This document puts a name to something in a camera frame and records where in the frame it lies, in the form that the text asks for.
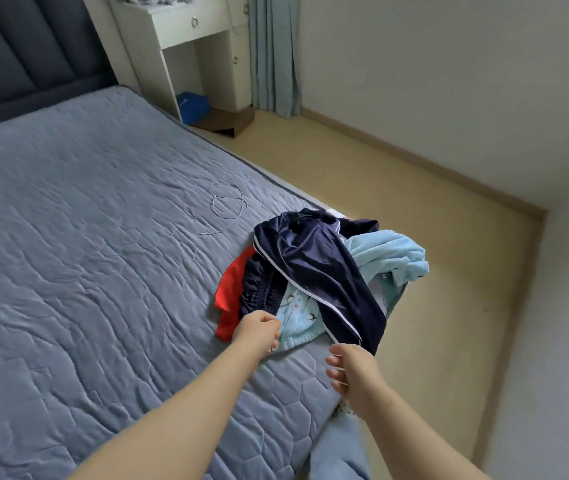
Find person's right hand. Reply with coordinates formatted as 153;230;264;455
325;343;391;421

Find person's left hand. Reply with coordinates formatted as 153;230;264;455
232;310;283;361

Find navy trousers with white piping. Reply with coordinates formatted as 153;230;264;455
239;208;388;357

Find person's right forearm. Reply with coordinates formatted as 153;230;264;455
362;386;491;480

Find person's left forearm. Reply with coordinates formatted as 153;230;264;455
67;340;265;480

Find light blue bird-print garment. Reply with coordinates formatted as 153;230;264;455
270;282;334;354

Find red garment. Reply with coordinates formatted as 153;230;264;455
214;246;256;343

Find person's light blue trousers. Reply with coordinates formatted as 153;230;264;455
308;401;371;480

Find light blue fleece garment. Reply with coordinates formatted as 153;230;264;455
340;230;430;320

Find grey-blue quilted bedspread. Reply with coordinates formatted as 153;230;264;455
0;85;360;480

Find brown cardboard box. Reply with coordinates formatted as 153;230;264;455
192;106;256;139

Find wooden baseboard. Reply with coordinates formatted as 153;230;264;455
300;108;549;219

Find blue bag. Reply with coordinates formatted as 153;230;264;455
176;92;210;126

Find light blue curtain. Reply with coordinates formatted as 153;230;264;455
246;0;303;119

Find white desk with drawers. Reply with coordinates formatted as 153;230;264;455
80;0;254;126

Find dark blue padded headboard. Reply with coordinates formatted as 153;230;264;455
0;0;119;135

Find white charging cable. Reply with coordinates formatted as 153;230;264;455
199;179;249;237

